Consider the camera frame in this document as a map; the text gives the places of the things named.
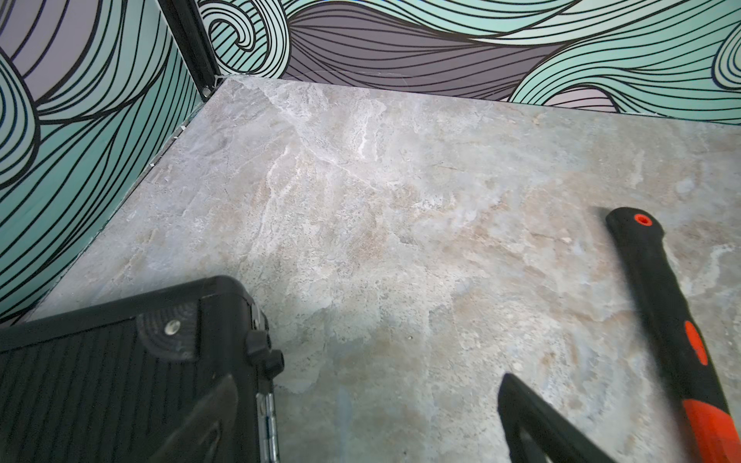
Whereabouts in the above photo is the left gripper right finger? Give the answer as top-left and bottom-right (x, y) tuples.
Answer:
(498, 372), (613, 463)

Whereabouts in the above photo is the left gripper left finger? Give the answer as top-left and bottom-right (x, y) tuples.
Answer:
(148, 374), (239, 462)

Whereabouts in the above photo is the claw hammer red black handle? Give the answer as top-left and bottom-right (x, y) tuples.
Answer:
(606, 208), (740, 462)

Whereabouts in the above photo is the black case on table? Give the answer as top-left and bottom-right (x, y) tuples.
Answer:
(1, 276), (285, 462)

